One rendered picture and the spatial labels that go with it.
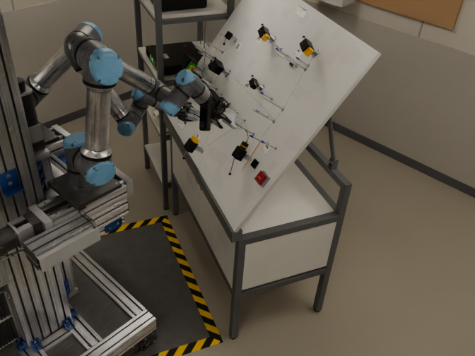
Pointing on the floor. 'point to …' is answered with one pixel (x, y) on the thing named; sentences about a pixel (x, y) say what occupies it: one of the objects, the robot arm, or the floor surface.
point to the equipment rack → (156, 151)
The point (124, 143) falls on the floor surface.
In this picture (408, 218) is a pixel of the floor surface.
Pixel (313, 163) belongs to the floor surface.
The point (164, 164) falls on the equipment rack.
